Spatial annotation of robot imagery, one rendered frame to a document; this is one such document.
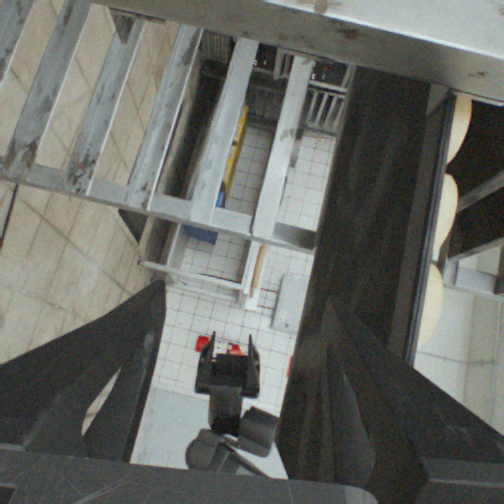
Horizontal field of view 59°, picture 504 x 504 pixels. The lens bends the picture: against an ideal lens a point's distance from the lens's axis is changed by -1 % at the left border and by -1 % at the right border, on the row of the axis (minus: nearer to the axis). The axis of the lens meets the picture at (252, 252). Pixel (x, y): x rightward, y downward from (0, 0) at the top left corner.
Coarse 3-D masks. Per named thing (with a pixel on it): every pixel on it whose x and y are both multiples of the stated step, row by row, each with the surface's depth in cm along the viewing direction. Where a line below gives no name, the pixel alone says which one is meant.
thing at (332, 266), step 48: (384, 96) 40; (384, 144) 36; (432, 144) 24; (336, 192) 56; (384, 192) 32; (432, 192) 23; (336, 240) 47; (384, 240) 29; (432, 240) 22; (336, 288) 41; (384, 288) 27; (384, 336) 24; (288, 384) 57; (288, 432) 48
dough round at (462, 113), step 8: (456, 104) 26; (464, 104) 26; (456, 112) 26; (464, 112) 26; (456, 120) 26; (464, 120) 26; (456, 128) 26; (464, 128) 26; (456, 136) 26; (456, 144) 26; (448, 152) 26; (456, 152) 27; (448, 160) 27
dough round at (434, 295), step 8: (432, 272) 24; (432, 280) 24; (440, 280) 24; (432, 288) 24; (440, 288) 24; (432, 296) 24; (440, 296) 24; (424, 304) 23; (432, 304) 23; (440, 304) 24; (424, 312) 23; (432, 312) 23; (424, 320) 23; (432, 320) 23; (424, 328) 24; (432, 328) 24; (424, 336) 24
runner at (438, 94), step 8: (488, 0) 24; (496, 0) 24; (432, 88) 26; (440, 88) 24; (448, 88) 23; (432, 96) 25; (440, 96) 24; (448, 96) 23; (464, 96) 23; (472, 96) 23; (480, 96) 23; (432, 104) 25; (440, 104) 24; (496, 104) 23; (432, 112) 25
